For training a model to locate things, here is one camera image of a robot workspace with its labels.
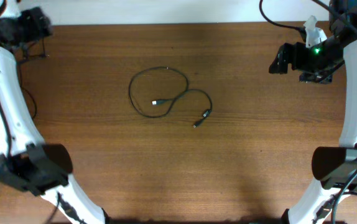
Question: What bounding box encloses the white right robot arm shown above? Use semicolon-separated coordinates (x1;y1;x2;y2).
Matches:
269;1;357;224

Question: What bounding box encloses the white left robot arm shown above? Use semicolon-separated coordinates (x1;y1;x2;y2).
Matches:
0;1;109;223

